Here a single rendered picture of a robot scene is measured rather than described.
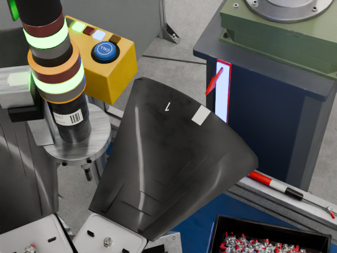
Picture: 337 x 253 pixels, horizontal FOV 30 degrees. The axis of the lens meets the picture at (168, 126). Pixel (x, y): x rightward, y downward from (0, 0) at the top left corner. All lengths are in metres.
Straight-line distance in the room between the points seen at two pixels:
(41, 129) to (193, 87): 1.92
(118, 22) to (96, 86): 1.06
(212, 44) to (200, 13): 1.38
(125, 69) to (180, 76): 1.32
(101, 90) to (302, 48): 0.42
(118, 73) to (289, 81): 0.37
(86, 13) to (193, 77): 0.66
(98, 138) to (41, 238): 0.21
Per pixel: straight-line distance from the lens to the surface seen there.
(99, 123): 0.63
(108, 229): 0.87
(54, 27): 0.50
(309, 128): 1.48
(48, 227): 0.78
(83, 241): 0.87
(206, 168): 0.91
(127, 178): 0.89
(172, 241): 1.04
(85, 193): 2.27
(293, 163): 1.59
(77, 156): 0.61
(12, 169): 0.77
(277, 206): 1.28
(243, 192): 1.30
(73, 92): 0.55
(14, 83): 0.56
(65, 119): 0.58
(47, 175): 0.76
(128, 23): 2.33
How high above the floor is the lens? 1.96
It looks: 55 degrees down
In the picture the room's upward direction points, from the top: 4 degrees counter-clockwise
